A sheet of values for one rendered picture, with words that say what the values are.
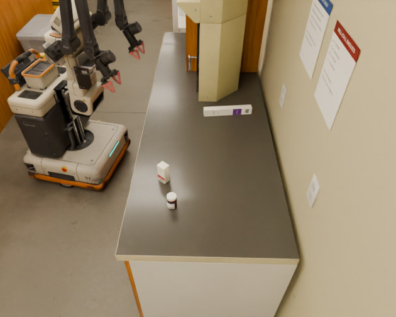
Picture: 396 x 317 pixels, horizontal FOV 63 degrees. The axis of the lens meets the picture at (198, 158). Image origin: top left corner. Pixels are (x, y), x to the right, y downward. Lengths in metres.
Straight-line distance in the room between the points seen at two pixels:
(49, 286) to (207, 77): 1.65
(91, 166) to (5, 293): 0.99
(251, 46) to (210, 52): 0.48
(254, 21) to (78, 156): 1.64
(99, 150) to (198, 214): 1.51
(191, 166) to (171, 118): 0.40
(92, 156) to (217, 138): 1.26
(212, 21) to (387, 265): 1.35
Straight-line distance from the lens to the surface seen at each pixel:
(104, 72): 2.02
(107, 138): 2.83
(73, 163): 2.68
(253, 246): 1.32
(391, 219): 0.83
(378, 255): 0.89
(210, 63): 1.87
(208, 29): 1.79
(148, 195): 1.46
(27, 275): 2.54
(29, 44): 3.96
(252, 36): 2.23
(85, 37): 1.97
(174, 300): 1.64
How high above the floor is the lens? 2.05
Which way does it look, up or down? 44 degrees down
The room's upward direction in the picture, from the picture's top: 1 degrees clockwise
